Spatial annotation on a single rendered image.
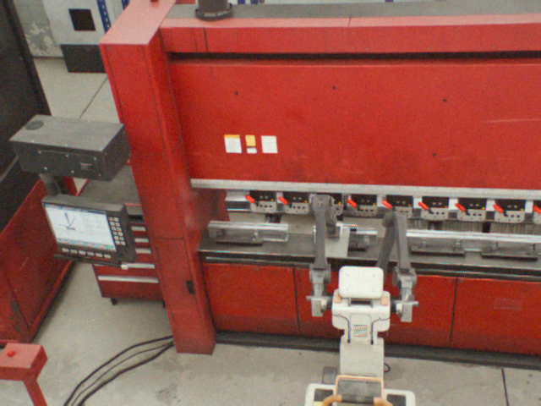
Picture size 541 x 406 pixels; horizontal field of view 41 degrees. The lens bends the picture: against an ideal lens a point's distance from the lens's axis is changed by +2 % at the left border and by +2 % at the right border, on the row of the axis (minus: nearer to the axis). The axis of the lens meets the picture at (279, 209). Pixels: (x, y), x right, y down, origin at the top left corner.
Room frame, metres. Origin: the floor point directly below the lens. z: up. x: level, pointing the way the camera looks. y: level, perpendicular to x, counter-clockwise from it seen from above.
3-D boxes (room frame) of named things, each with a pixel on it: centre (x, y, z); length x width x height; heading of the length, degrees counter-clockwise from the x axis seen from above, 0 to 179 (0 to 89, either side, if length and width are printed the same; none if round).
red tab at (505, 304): (2.92, -1.30, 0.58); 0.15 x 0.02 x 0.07; 77
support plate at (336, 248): (3.16, -0.30, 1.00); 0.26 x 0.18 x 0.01; 167
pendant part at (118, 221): (2.99, 0.99, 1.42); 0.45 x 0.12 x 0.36; 70
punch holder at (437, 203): (3.17, -0.89, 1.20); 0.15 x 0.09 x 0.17; 77
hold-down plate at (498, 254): (3.03, -1.30, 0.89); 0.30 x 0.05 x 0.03; 77
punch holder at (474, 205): (3.13, -1.09, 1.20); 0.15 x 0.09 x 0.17; 77
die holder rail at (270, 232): (3.42, 0.21, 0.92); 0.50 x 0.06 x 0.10; 77
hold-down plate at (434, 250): (3.11, -0.91, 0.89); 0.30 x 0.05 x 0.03; 77
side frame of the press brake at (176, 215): (3.69, 0.58, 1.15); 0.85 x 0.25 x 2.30; 167
